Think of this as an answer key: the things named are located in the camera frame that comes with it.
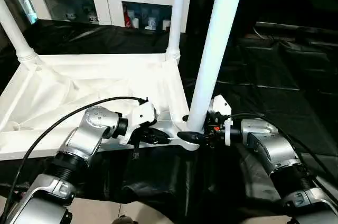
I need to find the white plastic table leg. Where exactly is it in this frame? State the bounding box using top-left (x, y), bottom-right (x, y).
top-left (165, 0), bottom-right (192, 63)
top-left (0, 0), bottom-right (43, 66)
top-left (184, 0), bottom-right (248, 134)

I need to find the white plastic table top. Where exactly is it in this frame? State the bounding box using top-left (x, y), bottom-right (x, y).
top-left (0, 52), bottom-right (202, 162)

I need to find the black plastic mat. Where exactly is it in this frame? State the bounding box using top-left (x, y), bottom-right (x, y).
top-left (0, 17), bottom-right (338, 222)

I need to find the long grey metal bar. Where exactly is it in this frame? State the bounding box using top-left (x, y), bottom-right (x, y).
top-left (255, 22), bottom-right (338, 36)

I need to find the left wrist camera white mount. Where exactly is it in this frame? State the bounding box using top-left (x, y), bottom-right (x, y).
top-left (118, 99), bottom-right (158, 146)

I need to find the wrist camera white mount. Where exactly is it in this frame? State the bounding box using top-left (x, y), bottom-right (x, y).
top-left (118, 99), bottom-right (158, 146)
top-left (210, 95), bottom-right (234, 146)

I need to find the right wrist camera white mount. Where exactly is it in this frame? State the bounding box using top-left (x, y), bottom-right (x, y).
top-left (210, 95), bottom-right (234, 146)

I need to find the black left wrist camera cable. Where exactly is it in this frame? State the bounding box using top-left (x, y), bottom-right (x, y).
top-left (0, 97), bottom-right (149, 224)

